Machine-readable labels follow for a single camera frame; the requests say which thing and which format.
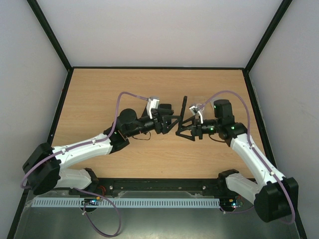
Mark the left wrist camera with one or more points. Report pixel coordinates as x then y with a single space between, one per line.
153 103

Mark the black aluminium frame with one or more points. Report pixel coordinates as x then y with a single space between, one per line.
283 7

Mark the grey slotted cable duct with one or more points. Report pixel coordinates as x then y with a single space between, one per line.
125 203

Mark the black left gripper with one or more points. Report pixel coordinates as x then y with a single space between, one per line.
162 127

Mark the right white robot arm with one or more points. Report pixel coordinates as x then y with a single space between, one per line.
236 136

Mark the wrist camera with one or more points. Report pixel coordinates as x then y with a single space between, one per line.
197 110
153 103

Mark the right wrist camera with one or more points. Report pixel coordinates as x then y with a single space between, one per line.
197 110

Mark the black front mounting rail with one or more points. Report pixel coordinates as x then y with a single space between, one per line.
159 185

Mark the phone with black screen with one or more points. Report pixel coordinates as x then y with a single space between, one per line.
166 107

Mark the pink phone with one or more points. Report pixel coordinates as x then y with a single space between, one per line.
145 114

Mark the clear magsafe phone case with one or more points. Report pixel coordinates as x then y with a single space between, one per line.
195 103

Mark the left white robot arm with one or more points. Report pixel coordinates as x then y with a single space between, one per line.
49 167

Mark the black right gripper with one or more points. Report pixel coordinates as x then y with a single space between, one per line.
196 129

